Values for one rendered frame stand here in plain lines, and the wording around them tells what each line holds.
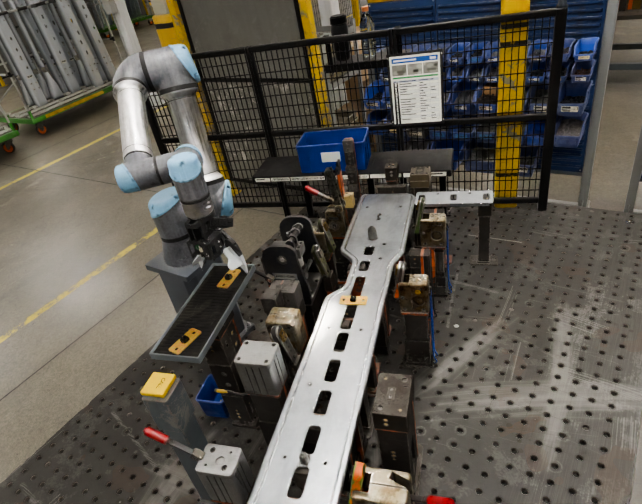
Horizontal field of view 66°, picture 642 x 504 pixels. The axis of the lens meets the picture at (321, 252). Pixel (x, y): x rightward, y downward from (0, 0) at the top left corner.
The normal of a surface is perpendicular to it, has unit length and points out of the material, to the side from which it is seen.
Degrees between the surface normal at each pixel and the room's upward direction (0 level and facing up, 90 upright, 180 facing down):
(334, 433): 0
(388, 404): 0
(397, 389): 0
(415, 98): 90
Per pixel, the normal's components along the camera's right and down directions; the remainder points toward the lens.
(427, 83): -0.25, 0.58
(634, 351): -0.17, -0.81
